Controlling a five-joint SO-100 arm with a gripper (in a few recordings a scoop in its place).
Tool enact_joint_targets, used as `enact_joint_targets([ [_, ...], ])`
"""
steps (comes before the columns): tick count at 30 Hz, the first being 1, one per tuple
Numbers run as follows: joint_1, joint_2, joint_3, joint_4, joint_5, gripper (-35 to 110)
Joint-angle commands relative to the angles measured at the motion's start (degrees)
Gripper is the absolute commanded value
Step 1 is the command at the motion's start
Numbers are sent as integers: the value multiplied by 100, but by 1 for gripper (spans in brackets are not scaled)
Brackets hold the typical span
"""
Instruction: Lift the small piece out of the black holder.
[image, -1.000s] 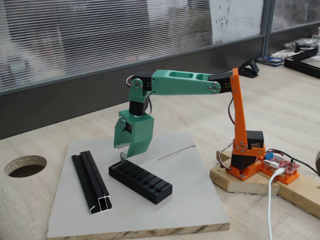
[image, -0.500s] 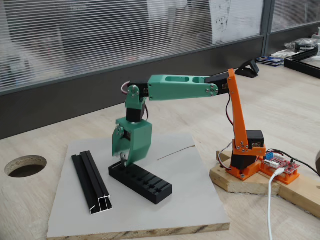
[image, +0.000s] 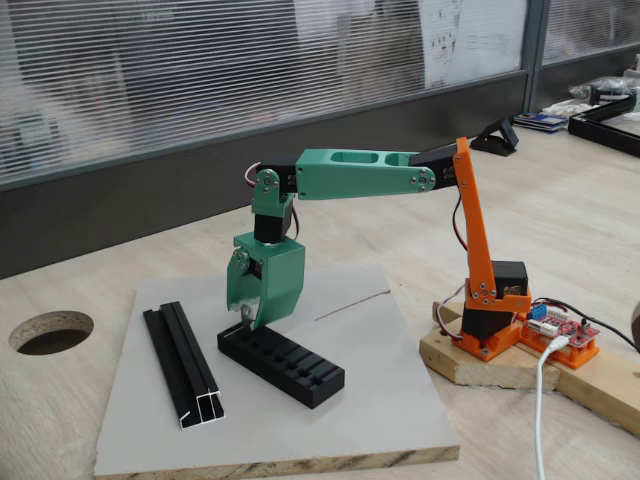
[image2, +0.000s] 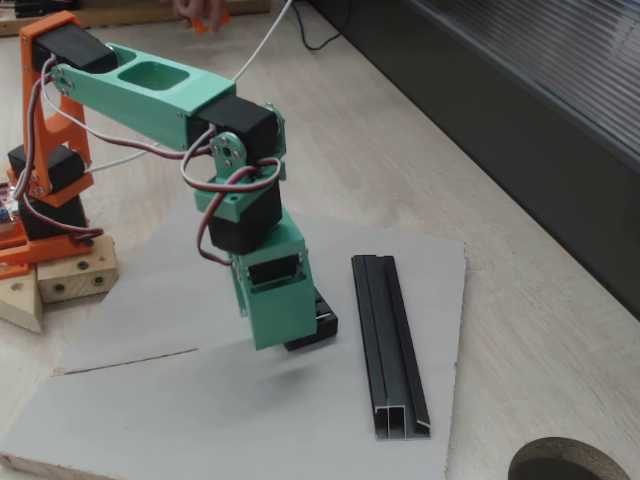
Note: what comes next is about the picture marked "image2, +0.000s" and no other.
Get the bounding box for thin black power cable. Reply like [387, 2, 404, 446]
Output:
[292, 0, 347, 52]

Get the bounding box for red controller board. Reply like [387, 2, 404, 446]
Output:
[0, 169, 22, 227]

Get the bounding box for white USB cable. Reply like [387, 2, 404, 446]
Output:
[88, 0, 294, 174]

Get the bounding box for person's hand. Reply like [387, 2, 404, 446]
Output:
[172, 0, 227, 34]

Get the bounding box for grey laminated board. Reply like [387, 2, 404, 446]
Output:
[0, 197, 467, 480]

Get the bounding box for wooden base block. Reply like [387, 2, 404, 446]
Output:
[36, 234, 119, 305]

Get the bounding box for tricolour base servo cable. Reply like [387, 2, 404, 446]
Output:
[19, 194, 107, 247]

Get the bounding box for black aluminium profile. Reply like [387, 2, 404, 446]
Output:
[351, 254, 432, 441]

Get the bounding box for black slotted holder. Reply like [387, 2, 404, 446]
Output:
[283, 294, 339, 351]

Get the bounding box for tricolour wrist servo cable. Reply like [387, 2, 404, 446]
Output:
[179, 127, 281, 267]

